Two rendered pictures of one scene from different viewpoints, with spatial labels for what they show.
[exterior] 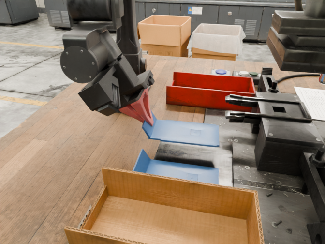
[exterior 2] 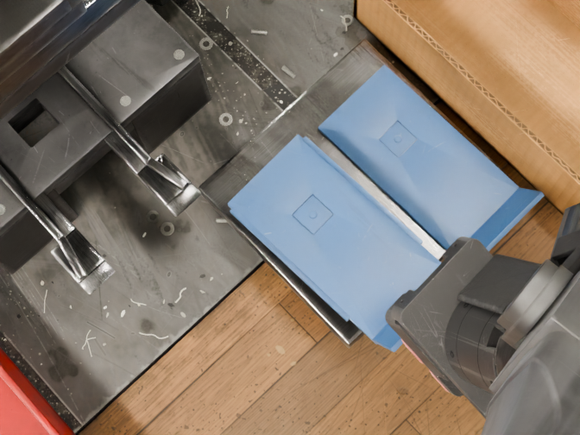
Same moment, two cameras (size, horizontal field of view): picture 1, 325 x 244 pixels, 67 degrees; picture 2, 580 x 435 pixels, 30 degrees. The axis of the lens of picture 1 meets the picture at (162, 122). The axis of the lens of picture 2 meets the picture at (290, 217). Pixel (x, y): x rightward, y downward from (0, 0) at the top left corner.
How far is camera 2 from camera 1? 0.71 m
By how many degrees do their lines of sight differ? 69
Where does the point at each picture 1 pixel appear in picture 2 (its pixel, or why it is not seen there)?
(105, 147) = not seen: hidden behind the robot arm
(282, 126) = (118, 60)
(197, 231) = (465, 47)
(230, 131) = (127, 260)
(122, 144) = (470, 410)
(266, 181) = (226, 63)
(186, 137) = (352, 208)
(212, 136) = (285, 173)
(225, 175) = (320, 104)
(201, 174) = (371, 135)
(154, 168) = (463, 217)
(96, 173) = not seen: outside the picture
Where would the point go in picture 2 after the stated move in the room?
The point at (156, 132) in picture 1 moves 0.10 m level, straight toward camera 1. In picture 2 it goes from (412, 277) to (488, 156)
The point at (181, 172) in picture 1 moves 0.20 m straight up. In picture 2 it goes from (410, 168) to (435, 59)
